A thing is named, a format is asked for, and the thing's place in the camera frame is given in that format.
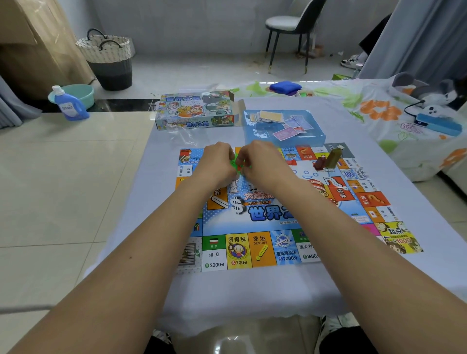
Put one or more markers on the grey plush toy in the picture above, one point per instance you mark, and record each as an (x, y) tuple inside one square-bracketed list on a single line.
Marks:
[(434, 91)]

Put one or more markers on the clear plastic bag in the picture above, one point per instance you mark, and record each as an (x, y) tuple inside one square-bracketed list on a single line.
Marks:
[(186, 134)]

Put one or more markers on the large brown cardboard box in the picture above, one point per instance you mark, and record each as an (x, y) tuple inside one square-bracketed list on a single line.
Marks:
[(33, 47)]

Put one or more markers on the person's left leg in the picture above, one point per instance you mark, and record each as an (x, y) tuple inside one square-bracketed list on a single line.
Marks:
[(158, 348)]

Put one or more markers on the white phone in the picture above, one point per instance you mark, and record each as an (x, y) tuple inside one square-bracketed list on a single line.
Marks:
[(433, 110)]

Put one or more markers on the blue folded cloth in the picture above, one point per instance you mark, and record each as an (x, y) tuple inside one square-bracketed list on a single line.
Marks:
[(285, 88)]

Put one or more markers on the person's right forearm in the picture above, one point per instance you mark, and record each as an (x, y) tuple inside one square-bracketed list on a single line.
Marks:
[(346, 255)]

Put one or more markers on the floral bed sheet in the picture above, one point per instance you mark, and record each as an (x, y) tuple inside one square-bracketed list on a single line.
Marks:
[(386, 120)]

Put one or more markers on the blue detergent bottle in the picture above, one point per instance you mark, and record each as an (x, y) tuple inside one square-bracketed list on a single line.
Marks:
[(73, 107)]

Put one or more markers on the person's right hand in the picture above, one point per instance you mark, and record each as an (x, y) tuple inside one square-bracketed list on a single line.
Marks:
[(268, 162)]

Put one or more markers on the green box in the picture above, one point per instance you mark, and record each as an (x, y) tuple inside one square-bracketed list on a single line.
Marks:
[(342, 77)]

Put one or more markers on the green plastic game piece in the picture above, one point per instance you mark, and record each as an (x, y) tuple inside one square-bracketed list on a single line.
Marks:
[(236, 168)]

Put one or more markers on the person's right leg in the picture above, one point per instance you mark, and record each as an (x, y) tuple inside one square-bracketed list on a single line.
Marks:
[(346, 342)]

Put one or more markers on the person's left hand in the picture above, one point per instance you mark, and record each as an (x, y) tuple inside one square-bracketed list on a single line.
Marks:
[(215, 162)]

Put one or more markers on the teal plastic basin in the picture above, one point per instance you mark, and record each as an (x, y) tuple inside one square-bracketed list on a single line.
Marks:
[(82, 94)]

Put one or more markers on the white tablecloth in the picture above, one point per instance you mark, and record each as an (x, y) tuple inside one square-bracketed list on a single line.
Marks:
[(146, 189)]

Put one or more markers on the person's left forearm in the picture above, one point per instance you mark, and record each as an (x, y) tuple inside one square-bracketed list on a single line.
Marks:
[(138, 262)]

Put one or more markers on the person's left shoe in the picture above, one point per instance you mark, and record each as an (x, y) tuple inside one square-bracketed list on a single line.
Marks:
[(162, 336)]

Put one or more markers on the colourful paper game board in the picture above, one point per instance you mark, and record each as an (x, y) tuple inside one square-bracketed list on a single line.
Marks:
[(328, 204)]

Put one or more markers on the red game piece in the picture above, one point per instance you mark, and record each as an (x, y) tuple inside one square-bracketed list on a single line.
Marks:
[(320, 163)]

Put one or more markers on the colourful cardboard game box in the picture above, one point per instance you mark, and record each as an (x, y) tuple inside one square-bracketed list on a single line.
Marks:
[(193, 111)]

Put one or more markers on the grey curtain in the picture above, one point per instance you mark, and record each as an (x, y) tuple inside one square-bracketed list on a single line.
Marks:
[(14, 104), (419, 36)]

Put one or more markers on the olive game piece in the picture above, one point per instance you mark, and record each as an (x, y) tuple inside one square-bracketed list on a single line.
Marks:
[(334, 157)]

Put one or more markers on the blue rectangular device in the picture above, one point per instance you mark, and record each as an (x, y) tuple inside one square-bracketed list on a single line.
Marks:
[(439, 124)]

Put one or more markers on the person's shoe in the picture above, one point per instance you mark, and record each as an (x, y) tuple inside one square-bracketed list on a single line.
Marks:
[(351, 61), (334, 326), (162, 336)]

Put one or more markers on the white chair with black legs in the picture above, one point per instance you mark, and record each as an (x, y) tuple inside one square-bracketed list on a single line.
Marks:
[(288, 22)]

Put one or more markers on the person's left fingers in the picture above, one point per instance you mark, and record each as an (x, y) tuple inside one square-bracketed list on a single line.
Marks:
[(229, 153)]

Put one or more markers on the person's right fingers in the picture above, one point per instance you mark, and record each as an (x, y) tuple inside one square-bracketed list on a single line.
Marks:
[(246, 155)]

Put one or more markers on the pile of game cards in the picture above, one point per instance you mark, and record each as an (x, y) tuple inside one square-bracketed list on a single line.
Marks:
[(281, 122)]

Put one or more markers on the person's leg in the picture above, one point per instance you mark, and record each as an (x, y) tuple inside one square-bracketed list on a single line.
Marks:
[(158, 348), (375, 36), (346, 342)]

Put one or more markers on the white and black woven basket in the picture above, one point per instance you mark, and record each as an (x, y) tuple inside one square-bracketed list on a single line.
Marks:
[(107, 62)]

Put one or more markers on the blue plastic tray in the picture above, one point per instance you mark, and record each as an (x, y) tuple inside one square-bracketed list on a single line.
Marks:
[(255, 133)]

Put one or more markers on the person's right shoe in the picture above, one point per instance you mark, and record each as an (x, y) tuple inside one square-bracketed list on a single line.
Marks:
[(334, 326)]

